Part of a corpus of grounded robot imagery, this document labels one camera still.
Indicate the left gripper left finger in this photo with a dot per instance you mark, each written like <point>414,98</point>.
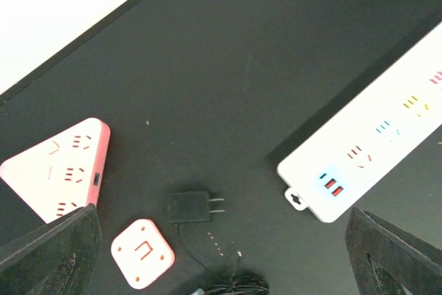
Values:
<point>57,258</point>

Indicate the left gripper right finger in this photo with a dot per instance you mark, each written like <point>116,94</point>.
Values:
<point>387,260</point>

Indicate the pink triangular socket adapter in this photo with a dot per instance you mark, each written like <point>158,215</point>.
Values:
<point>62,173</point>

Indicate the pink square plug adapter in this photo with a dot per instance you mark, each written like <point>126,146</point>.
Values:
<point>141,253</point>

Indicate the white power strip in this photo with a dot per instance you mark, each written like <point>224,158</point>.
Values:
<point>367,138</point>

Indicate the black charger with cable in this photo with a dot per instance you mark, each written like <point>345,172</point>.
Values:
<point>195,206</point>

